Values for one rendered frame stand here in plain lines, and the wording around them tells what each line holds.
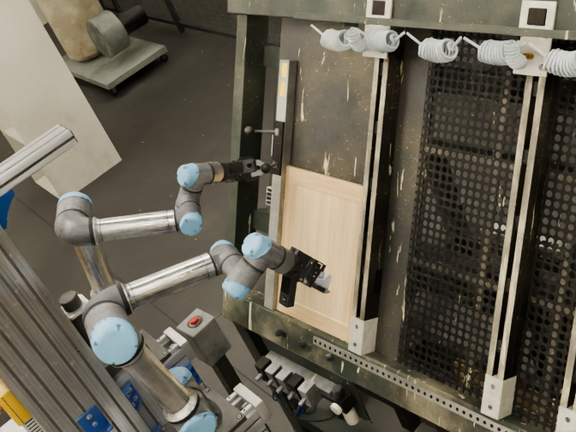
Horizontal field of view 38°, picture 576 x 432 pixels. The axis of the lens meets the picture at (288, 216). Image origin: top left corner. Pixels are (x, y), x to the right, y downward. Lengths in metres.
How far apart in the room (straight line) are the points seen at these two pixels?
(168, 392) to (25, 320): 0.45
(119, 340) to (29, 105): 4.38
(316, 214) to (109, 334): 1.05
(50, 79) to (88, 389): 4.11
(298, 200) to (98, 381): 0.98
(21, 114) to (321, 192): 3.85
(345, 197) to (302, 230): 0.26
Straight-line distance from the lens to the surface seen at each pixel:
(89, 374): 2.63
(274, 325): 3.20
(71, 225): 2.78
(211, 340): 3.30
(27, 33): 6.39
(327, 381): 3.09
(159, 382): 2.38
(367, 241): 2.74
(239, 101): 3.22
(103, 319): 2.25
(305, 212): 3.02
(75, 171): 6.71
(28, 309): 2.45
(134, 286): 2.38
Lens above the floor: 2.93
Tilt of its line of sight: 34 degrees down
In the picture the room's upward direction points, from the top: 25 degrees counter-clockwise
